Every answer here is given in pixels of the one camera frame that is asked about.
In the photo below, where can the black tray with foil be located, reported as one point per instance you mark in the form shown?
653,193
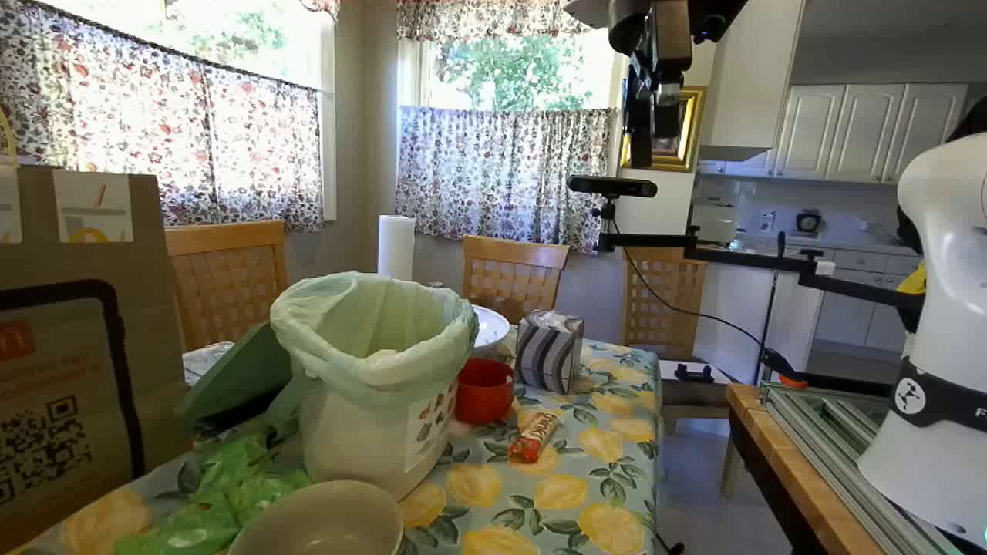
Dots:
205,361

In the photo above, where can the narrow floral cafe curtain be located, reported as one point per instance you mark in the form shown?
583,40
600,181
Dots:
482,175

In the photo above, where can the round black wall gadget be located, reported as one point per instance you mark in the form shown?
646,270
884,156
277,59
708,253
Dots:
809,224

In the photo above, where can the small black device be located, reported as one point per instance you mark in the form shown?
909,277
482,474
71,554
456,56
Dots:
695,375

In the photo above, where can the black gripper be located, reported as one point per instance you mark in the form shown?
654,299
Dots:
648,50

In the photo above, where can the small orange white box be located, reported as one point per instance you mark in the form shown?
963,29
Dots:
534,435

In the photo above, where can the white upper kitchen cabinets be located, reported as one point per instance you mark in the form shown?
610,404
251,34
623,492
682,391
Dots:
864,135

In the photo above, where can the lemon print tablecloth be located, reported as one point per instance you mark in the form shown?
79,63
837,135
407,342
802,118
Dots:
575,481

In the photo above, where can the white bin with green liner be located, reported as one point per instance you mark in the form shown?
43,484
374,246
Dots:
370,433

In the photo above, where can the grey bowl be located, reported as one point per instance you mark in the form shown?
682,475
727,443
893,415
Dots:
319,525

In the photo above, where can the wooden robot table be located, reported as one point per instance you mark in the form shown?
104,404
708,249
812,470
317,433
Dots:
791,481

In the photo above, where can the white kitchen cabinets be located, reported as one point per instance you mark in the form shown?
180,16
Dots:
854,312
864,135

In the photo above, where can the wooden lattice-back chair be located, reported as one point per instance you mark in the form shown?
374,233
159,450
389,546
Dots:
511,272
226,279

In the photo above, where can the floral window valance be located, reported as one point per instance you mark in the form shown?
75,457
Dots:
472,20

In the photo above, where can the green plastic bag pack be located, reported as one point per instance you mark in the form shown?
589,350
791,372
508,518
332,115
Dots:
216,494

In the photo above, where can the white paper towel roll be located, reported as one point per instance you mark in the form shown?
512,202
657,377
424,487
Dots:
397,249

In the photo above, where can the wide floral cafe curtain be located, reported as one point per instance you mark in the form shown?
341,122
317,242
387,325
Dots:
155,135

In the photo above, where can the aluminium mounting rails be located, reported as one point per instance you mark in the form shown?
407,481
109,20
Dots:
835,443

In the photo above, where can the white range hood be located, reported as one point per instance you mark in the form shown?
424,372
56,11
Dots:
750,82

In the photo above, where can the white plate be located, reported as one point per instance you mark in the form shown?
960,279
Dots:
493,328

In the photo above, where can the black bar camera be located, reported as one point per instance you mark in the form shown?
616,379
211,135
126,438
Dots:
613,187

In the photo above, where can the gold picture frame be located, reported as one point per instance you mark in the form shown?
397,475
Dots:
680,129

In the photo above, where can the white lower kitchen cabinets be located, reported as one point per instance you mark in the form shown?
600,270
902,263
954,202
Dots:
854,312

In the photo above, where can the brown paper bag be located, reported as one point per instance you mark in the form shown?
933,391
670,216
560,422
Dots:
62,267

